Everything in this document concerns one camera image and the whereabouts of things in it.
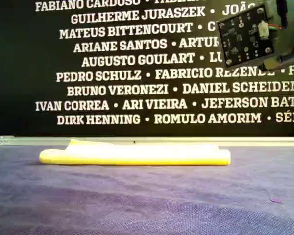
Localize yellow microfibre cloth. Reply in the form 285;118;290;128
38;138;232;167

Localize aluminium frame rail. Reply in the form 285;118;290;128
0;135;294;149

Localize right wrist camera circuit board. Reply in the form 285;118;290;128
216;3;276;70

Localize black banner with white names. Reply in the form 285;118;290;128
0;0;294;138

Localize yellow lattice right gripper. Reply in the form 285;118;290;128
256;0;294;72

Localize black right wrist cable bundle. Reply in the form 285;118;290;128
268;0;289;32

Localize purple table cover sheet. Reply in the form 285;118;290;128
0;144;294;235

